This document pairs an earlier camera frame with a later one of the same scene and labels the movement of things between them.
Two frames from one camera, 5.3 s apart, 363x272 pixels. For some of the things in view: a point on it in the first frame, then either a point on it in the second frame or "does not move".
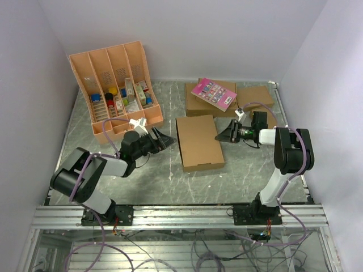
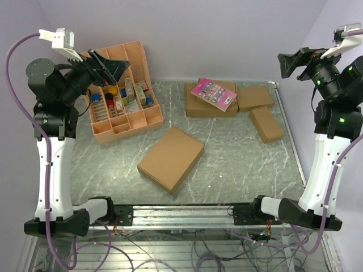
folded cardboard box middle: [252, 97] does not move
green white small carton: [141, 94] does not move
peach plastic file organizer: [118, 86] does not move
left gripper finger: [164, 140] -> [113, 69]
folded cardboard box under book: [197, 107] does not move
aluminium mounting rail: [172, 217] does not move
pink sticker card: [214, 93] does not move
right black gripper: [231, 134] -> [290, 62]
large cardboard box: [198, 148] -> [169, 161]
